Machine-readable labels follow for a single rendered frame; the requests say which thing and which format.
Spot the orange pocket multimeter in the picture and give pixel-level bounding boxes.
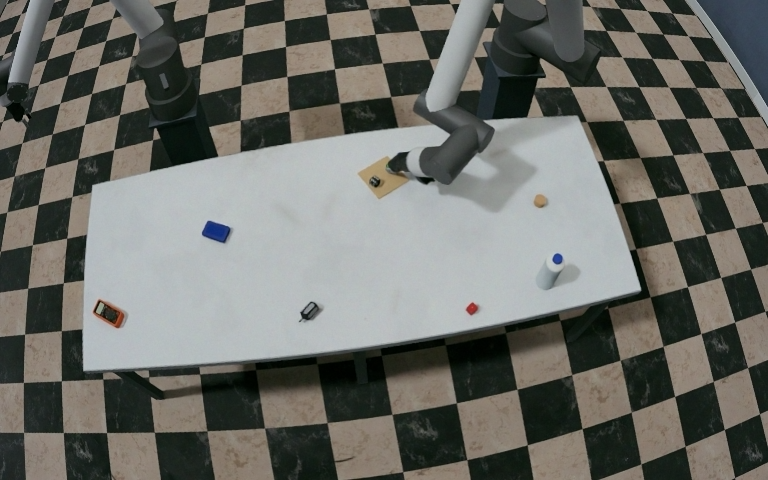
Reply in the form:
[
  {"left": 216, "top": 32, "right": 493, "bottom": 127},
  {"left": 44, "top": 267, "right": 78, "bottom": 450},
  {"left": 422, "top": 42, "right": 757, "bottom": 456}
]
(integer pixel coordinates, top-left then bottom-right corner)
[{"left": 93, "top": 299, "right": 124, "bottom": 329}]

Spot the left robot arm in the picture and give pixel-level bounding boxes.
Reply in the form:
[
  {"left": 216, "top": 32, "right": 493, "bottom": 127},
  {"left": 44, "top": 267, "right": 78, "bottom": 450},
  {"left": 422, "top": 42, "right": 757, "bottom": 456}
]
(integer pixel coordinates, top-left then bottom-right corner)
[{"left": 413, "top": 0, "right": 602, "bottom": 185}]

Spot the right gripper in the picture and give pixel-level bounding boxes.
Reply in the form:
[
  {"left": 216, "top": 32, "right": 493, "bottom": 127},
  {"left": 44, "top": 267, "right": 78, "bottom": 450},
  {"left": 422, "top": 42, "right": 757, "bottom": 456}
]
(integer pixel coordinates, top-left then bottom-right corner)
[{"left": 0, "top": 92, "right": 32, "bottom": 128}]

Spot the white bottle with blue cap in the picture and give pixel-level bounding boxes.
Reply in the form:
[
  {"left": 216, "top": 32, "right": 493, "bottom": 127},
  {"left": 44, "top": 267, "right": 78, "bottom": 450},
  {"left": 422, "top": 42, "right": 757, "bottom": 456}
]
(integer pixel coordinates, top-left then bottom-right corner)
[{"left": 536, "top": 252, "right": 565, "bottom": 290}]

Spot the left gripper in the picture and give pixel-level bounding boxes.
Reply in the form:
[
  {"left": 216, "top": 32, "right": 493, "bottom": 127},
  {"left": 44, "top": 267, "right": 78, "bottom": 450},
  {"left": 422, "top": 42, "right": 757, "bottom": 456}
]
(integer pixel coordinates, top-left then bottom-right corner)
[{"left": 385, "top": 146, "right": 435, "bottom": 185}]

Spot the tan flat mat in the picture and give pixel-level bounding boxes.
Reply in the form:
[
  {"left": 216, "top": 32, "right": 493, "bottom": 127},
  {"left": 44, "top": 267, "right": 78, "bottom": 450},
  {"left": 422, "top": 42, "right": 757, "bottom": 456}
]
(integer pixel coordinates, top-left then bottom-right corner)
[{"left": 357, "top": 156, "right": 410, "bottom": 199}]

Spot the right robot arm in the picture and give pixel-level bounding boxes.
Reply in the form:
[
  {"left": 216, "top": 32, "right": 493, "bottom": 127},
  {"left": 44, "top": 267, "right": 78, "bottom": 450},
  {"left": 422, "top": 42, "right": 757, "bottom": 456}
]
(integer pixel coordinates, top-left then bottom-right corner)
[{"left": 0, "top": 0, "right": 197, "bottom": 122}]

